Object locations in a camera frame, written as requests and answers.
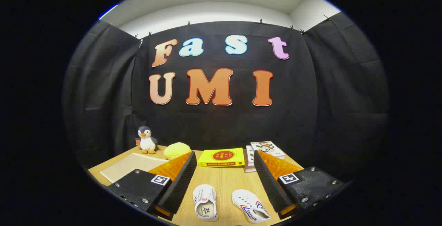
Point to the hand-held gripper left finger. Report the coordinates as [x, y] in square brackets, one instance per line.
[179, 184]

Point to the beige fabric storage box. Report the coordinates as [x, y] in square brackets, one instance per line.
[127, 167]

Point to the penguin plush toy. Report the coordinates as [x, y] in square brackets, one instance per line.
[147, 143]

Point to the black backdrop cloth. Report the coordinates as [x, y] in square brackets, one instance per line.
[310, 108]

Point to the yellow round plush toy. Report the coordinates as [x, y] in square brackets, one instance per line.
[175, 150]

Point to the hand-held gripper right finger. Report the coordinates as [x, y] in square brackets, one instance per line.
[267, 184]

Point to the white canvas shoe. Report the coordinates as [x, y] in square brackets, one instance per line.
[249, 205]
[204, 201]

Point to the white floral cover book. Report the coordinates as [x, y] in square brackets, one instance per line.
[267, 149]

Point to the yellow book with red circle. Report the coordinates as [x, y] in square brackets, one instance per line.
[221, 157]

